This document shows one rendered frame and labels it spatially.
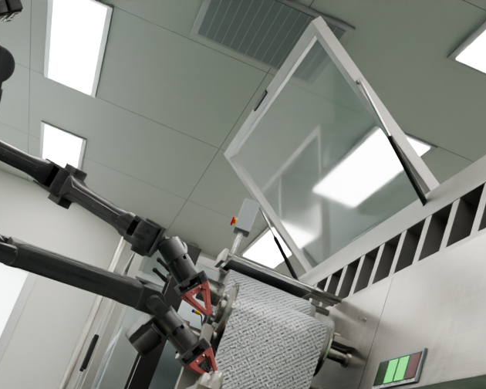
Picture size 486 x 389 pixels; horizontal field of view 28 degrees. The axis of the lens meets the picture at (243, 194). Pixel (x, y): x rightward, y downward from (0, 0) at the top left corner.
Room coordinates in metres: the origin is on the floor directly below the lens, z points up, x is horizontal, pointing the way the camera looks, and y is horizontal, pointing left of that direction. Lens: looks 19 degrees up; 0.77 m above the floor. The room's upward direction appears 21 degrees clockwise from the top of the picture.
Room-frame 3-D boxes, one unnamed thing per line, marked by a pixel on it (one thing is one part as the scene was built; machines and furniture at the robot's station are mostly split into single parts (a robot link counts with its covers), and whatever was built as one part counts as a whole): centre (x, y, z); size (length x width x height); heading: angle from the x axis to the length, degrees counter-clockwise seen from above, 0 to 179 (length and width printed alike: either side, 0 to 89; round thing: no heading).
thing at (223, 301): (2.31, -0.05, 1.25); 0.07 x 0.02 x 0.07; 6
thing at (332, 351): (2.34, -0.35, 1.25); 0.07 x 0.04 x 0.04; 96
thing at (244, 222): (2.86, -0.03, 1.66); 0.07 x 0.07 x 0.10; 0
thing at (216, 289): (2.55, -0.01, 1.33); 0.06 x 0.06 x 0.06; 6
